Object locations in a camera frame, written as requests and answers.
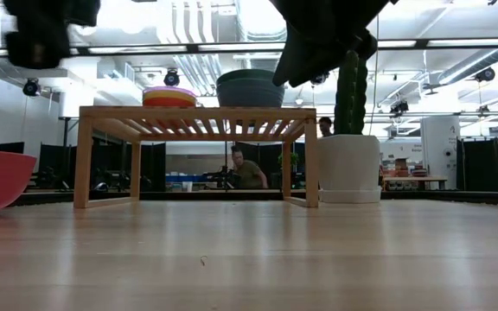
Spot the small green plant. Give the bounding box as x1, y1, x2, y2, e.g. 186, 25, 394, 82
278, 150, 301, 169

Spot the black partition screen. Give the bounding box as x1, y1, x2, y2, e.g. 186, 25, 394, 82
456, 136, 498, 194
36, 136, 167, 191

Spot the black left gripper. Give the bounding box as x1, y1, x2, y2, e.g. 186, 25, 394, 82
4, 23, 72, 70

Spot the translucent yellow bowl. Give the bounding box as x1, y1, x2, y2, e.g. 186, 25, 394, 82
142, 90, 198, 99

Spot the person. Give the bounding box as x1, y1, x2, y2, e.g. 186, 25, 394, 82
230, 145, 270, 190
317, 116, 335, 138

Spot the blue storage bin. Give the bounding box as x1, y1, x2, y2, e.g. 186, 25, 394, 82
165, 174, 209, 183

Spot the wooden slatted shelf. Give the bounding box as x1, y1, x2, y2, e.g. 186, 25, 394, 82
73, 105, 320, 210

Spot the gray bowl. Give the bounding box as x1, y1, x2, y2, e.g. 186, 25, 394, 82
216, 81, 285, 108

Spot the white plant pot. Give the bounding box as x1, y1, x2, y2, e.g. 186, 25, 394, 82
316, 134, 382, 192

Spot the black overhead frame bar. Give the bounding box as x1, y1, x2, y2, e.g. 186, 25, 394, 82
0, 37, 498, 60

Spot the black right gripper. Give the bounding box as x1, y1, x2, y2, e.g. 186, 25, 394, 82
269, 0, 400, 87

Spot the wooden side table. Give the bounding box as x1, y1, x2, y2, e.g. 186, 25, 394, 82
381, 175, 449, 191

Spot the black monitor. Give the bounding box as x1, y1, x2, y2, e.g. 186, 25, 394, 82
0, 141, 26, 155

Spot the orange bowl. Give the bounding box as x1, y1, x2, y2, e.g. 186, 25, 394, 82
143, 96, 198, 108

